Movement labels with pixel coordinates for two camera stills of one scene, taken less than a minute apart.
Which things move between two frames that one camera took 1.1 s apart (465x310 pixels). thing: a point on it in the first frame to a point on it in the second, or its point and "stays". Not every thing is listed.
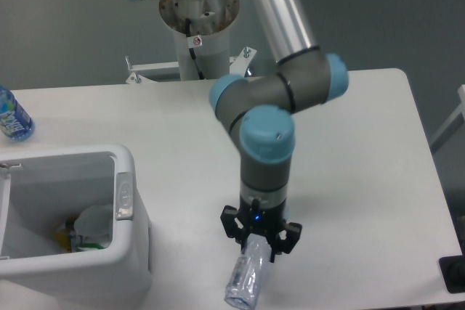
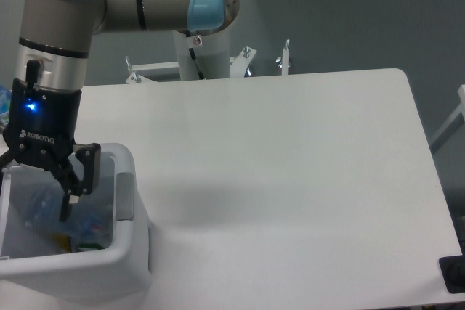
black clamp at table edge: x=453 y=268 stays
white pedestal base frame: x=144 y=72 stays
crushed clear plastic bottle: x=245 y=272 to x=88 y=218
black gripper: x=256 y=220 to x=43 y=122
